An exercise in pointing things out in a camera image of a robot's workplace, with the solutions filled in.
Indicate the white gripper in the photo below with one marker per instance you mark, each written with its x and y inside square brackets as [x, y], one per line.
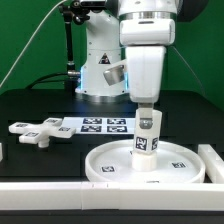
[144, 68]

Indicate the white round table top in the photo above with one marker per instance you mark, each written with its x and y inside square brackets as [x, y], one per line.
[170, 163]

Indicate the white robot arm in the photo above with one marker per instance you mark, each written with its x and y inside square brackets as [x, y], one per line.
[127, 41]

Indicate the white marker sheet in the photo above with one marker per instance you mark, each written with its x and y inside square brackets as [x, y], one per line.
[100, 125]

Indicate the white right fence bar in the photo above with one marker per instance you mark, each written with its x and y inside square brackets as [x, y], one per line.
[213, 162]

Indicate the white fence bar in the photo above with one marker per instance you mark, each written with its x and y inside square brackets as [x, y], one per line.
[87, 195]
[1, 152]
[213, 162]

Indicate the white cross-shaped table base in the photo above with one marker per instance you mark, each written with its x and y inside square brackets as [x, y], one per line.
[40, 133]

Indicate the white left fence bar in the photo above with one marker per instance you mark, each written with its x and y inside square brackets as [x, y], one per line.
[1, 152]

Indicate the white front fence bar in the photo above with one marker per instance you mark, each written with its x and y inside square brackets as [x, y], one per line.
[87, 195]

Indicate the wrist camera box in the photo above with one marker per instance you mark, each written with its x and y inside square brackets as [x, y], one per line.
[115, 73]

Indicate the black camera on mount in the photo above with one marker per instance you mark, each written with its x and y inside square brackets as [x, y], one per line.
[90, 4]

